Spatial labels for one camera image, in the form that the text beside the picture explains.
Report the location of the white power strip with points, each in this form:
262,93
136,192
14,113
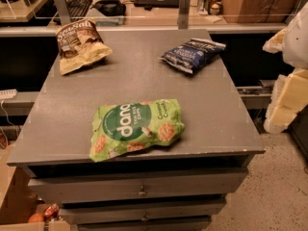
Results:
7,94

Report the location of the brown sea salt chip bag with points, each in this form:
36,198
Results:
80,45

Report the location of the middle drawer with knob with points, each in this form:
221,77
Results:
190,207

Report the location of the small jar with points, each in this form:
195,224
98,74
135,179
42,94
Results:
215,9

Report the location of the cardboard box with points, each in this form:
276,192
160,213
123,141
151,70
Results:
257,11

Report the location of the right metal post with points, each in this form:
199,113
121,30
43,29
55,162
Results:
183,16

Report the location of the left metal post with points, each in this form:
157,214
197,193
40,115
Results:
63,12

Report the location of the black keyboard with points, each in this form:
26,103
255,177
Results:
77,10

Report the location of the top drawer with knob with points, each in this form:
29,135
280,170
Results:
153,184

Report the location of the drawer with knob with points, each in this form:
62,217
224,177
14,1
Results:
153,184
190,207

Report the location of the blue chip bag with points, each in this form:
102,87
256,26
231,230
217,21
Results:
193,54

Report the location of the metal post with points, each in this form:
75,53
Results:
183,16
63,12

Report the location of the bottom drawer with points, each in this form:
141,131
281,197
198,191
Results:
164,224

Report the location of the black headphones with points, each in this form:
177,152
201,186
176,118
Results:
110,7

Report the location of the orange fruit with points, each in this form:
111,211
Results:
37,217

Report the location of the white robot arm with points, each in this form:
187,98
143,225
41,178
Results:
292,41

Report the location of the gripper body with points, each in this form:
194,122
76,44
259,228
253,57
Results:
296,40

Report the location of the green rice chip bag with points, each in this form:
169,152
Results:
131,127

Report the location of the grey side shelf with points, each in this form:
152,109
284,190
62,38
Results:
257,97

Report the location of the red snack packet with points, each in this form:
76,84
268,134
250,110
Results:
51,211

